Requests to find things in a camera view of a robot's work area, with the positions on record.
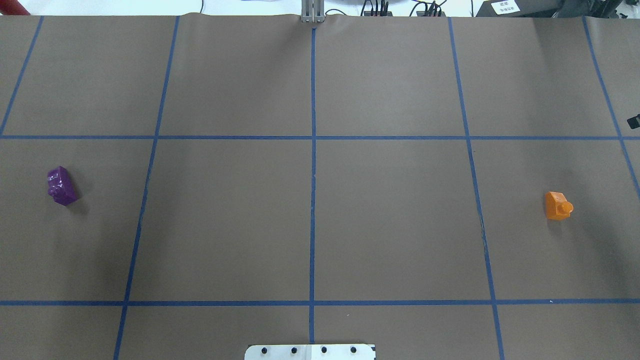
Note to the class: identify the orange trapezoid block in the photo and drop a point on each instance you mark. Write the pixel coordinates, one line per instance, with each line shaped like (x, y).
(557, 207)

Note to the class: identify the purple trapezoid block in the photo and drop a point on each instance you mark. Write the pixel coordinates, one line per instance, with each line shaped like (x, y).
(60, 186)

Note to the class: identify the brown paper table cover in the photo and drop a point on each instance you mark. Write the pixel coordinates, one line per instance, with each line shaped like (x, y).
(254, 180)

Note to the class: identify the black box with label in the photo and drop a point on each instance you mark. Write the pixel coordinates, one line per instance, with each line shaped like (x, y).
(518, 8)

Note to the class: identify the aluminium frame post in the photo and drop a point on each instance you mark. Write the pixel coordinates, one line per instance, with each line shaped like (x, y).
(313, 11)

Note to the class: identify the white metal base plate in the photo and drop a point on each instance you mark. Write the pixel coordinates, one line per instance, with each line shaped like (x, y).
(339, 351)

